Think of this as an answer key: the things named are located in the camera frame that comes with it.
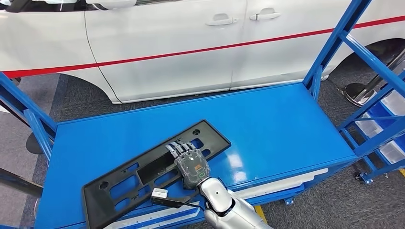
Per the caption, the stanchion post with round base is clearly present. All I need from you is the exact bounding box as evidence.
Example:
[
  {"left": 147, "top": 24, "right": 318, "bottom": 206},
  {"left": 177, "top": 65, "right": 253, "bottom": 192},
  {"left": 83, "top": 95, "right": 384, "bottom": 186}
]
[
  {"left": 26, "top": 132, "right": 44, "bottom": 156},
  {"left": 0, "top": 167, "right": 44, "bottom": 199},
  {"left": 343, "top": 47, "right": 405, "bottom": 107}
]

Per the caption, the blue metal shelf rack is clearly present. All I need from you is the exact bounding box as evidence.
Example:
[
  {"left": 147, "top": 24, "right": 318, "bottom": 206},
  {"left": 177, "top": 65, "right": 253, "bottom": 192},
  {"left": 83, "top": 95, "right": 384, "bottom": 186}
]
[
  {"left": 338, "top": 68, "right": 405, "bottom": 186},
  {"left": 0, "top": 0, "right": 405, "bottom": 229}
]

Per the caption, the white car with red stripe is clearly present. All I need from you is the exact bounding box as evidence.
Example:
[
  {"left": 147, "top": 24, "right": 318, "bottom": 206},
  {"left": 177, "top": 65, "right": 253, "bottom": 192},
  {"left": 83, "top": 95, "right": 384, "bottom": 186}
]
[{"left": 0, "top": 0, "right": 405, "bottom": 105}]

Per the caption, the black plastic licence plate bracket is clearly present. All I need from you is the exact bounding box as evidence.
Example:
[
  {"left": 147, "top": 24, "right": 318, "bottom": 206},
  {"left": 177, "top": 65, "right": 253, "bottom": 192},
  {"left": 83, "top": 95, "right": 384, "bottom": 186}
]
[{"left": 81, "top": 119, "right": 232, "bottom": 229}]

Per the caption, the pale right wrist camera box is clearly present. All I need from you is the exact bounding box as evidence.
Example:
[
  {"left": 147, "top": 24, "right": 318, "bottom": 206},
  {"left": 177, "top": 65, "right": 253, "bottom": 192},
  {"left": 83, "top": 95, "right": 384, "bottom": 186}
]
[{"left": 150, "top": 188, "right": 169, "bottom": 200}]

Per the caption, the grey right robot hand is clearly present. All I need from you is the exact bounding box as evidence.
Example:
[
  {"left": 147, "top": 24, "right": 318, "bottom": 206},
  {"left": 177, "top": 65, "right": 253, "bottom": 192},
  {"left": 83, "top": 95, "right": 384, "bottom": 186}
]
[{"left": 164, "top": 141, "right": 212, "bottom": 191}]

